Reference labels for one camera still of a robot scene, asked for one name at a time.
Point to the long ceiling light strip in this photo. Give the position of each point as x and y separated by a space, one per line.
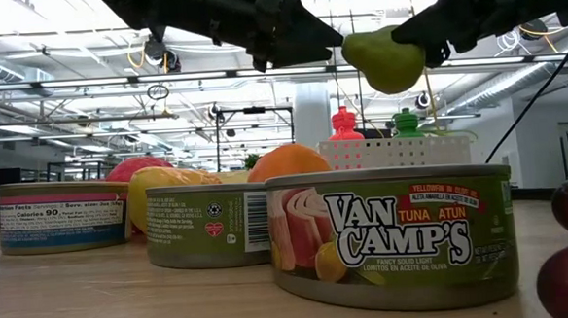
114 80

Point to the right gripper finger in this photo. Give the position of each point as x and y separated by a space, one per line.
438 53
433 24

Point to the orange fruit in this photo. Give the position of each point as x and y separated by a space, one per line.
289 162

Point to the yellow mango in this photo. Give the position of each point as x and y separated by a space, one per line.
142 200

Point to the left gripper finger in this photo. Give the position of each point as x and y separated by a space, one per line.
303 57
311 31

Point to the orange-red plastic squeeze bottle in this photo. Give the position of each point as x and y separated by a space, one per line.
345 126

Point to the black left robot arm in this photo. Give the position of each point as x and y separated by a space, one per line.
135 6

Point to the green label tuna can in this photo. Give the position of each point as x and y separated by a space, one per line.
195 232
392 270

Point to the pink and blue label can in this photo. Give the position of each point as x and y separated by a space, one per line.
58 224

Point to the green pear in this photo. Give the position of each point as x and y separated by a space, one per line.
381 64

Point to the white perforated plastic basket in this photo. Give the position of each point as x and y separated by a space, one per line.
410 152

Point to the green plastic squeeze bottle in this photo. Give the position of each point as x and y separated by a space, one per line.
407 123

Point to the red apple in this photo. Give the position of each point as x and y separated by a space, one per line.
136 167

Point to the black metal frame stand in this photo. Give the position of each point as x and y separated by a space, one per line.
253 110

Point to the white building column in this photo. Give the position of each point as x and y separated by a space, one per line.
312 118

